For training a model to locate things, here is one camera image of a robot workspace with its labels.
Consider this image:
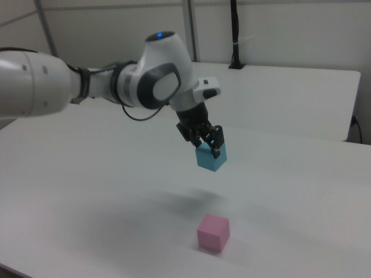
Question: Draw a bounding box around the grey partition post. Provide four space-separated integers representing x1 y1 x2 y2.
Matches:
181 0 198 63

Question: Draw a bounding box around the black camera pole with base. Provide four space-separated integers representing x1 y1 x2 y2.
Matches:
228 0 247 70

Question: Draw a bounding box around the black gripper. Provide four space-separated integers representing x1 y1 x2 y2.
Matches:
173 101 225 160

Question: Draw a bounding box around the black cable at table edge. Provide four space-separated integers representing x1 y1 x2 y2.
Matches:
351 115 363 143

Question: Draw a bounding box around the pink cube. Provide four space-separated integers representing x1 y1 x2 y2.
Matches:
196 214 231 253

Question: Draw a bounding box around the blue cube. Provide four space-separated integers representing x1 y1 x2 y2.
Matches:
194 141 228 173

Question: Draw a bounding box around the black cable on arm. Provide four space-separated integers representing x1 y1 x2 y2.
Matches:
120 100 170 122

